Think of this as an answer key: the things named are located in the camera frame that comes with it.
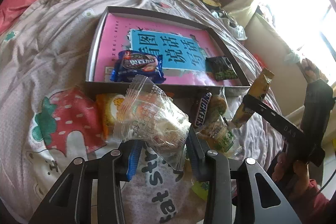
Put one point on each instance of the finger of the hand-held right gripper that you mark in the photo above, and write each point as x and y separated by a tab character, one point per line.
253	102

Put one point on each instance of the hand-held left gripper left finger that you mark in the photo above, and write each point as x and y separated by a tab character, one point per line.
133	161

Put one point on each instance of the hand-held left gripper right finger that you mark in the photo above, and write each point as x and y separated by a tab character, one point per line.
193	154

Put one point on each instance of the golden tan snack packet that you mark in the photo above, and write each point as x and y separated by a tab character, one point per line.
260	85

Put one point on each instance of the clear round cake packet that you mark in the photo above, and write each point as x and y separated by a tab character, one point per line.
216	107

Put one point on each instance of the clear pastry packet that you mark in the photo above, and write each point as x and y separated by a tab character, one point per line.
149	113

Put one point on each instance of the orange bread packet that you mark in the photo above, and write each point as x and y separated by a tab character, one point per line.
107	111

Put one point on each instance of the dark cardboard box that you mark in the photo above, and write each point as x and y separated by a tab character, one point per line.
183	91

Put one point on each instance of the person's right forearm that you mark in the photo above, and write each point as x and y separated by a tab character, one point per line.
309	205

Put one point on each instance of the person's right hand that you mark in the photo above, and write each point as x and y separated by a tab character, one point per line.
291	174

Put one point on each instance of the green label snack packet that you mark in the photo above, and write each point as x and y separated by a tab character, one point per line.
223	138

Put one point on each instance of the lime green wrapper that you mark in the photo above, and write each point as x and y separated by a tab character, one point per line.
200	191

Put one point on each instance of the red plastic bag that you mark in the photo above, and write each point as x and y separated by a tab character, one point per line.
259	60

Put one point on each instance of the brown chocolate bar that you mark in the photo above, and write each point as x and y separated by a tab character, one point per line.
202	111

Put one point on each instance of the black green snack packet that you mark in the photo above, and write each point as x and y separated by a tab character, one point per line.
220	66

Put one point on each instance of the white plastic bag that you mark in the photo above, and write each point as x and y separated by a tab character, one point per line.
231	22

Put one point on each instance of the blue cookie packet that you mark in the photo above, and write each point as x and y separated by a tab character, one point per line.
139	64

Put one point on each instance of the window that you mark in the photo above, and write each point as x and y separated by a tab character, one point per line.
302	16

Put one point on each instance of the pink book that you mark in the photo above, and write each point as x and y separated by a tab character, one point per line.
118	29

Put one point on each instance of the strawberry printed quilt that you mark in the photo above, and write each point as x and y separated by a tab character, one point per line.
52	56

